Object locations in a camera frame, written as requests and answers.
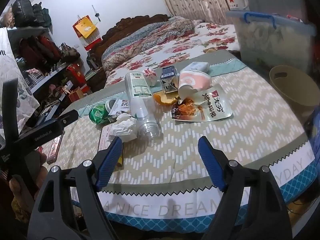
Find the white enamel mug red star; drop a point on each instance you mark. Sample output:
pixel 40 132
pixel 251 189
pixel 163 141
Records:
pixel 238 4

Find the carved wooden headboard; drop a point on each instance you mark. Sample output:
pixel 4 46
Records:
pixel 122 29

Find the cluttered metal shelf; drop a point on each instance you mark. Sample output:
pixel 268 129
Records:
pixel 29 53

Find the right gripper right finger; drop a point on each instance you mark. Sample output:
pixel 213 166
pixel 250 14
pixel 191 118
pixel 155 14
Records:
pixel 251 207

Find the white tissue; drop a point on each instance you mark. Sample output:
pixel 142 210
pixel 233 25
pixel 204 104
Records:
pixel 124 128

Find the pink paper leaflet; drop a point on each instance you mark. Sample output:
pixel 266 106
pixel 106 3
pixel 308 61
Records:
pixel 106 137

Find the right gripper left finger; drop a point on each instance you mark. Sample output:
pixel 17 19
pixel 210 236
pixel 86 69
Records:
pixel 53 216

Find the person's left hand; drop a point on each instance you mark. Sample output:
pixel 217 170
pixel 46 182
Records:
pixel 28 176

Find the white tissue pack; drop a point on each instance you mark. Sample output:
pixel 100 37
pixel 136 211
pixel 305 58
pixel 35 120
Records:
pixel 198 67

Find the blue milk carton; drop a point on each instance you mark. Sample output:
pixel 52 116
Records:
pixel 169 79

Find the green crushed can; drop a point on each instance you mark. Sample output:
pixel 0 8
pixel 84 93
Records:
pixel 98 114

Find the hanging key ornament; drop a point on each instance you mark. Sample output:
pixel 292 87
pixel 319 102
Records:
pixel 97 15

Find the floral bed sheet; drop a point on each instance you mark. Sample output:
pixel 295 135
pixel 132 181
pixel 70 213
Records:
pixel 206 36

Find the beige trash bin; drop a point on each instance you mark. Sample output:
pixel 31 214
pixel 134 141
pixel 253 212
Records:
pixel 297 88

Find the zigzag patterned blanket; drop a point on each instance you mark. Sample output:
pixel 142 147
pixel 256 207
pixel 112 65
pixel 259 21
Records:
pixel 163 184

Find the yellow paper bag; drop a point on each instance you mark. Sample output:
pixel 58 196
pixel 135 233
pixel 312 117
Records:
pixel 84 27

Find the brown handbag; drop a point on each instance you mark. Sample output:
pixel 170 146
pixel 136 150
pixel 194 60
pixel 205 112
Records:
pixel 69 54

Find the small white card packet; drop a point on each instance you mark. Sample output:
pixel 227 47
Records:
pixel 117 106

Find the orange peel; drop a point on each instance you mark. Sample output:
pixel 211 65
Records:
pixel 166 99

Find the pink paper cup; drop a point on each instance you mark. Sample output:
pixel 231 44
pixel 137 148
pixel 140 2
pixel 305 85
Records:
pixel 191 82

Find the patchwork quilt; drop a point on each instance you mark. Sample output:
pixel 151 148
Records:
pixel 144 39

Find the white snack pouch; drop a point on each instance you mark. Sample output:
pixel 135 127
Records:
pixel 204 106

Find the red wall calendar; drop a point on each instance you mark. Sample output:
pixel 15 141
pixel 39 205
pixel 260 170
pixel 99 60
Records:
pixel 93 39

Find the clear plastic bottle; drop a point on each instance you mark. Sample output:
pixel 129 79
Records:
pixel 142 105

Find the clear storage box blue handle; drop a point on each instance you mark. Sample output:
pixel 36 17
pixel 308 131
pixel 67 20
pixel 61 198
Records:
pixel 267 41

